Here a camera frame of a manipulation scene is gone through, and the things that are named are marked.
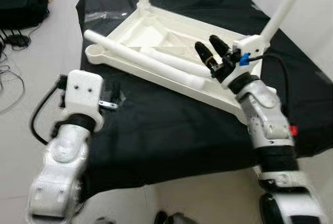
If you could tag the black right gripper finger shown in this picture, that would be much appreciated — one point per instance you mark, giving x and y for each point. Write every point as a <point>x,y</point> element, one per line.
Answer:
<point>204,53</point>
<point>219,47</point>

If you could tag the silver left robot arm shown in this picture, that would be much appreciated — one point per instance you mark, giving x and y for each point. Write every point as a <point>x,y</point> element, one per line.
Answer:
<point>62,166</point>

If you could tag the white plastic children table top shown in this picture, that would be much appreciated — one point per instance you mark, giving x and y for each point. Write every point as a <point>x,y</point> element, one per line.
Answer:
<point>156,31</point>

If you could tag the tan rubber band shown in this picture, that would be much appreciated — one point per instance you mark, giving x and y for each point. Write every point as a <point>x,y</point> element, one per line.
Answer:
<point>209,59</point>

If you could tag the black tablecloth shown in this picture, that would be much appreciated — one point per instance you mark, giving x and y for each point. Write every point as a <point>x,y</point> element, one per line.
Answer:
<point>171,130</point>

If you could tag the black oval floor object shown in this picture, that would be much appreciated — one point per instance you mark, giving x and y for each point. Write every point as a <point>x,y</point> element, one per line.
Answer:
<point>16,40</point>

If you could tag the black case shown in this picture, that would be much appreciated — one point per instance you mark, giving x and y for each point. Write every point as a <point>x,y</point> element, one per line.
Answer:
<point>21,8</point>

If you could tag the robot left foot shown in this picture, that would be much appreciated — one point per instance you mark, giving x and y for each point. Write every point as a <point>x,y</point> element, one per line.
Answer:
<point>104,220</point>

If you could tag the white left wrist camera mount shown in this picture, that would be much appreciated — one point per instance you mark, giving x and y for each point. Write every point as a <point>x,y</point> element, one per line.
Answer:
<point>83,91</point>

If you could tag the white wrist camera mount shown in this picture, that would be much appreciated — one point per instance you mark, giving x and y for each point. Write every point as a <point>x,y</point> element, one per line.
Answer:
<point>250,44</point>
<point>83,91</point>

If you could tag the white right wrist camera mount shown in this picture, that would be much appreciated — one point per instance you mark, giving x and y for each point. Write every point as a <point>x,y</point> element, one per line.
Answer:
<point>250,44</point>

